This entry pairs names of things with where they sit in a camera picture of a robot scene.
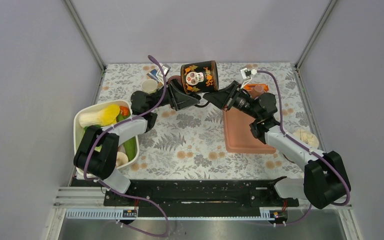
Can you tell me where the white vegetable basin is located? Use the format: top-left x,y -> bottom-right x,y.
73,99 -> 140,171

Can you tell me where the yellow sponge blue label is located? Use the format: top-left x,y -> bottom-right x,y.
146,69 -> 161,82

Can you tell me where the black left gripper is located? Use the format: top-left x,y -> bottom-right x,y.
148,78 -> 202,111

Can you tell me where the pink patterned mug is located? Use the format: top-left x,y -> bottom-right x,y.
167,75 -> 182,85

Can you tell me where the salmon pink plastic tray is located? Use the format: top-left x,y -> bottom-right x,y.
223,108 -> 276,154

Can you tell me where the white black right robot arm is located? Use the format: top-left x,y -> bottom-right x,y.
203,81 -> 351,209

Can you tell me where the orange box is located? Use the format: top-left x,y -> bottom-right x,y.
244,83 -> 269,93

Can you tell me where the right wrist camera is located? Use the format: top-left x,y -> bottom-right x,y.
240,67 -> 258,89

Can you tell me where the yellow white cabbage toy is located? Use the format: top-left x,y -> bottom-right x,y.
77,104 -> 121,127

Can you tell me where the white mushroom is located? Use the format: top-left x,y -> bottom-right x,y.
115,151 -> 129,168

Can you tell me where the yellow green faceted mug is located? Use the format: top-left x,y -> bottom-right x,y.
141,79 -> 159,94

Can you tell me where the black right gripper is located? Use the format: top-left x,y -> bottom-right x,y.
203,80 -> 261,120

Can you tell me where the small brown pink cup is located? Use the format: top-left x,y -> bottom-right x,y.
249,85 -> 265,99

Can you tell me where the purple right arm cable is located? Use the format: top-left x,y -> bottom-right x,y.
250,70 -> 351,228

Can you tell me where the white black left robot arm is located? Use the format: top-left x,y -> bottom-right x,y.
73,81 -> 201,206

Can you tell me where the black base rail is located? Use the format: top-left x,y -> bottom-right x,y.
103,178 -> 301,209

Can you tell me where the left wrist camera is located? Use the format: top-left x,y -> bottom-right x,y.
157,64 -> 171,84

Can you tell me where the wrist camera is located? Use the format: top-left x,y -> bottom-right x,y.
240,67 -> 258,89
157,64 -> 171,84

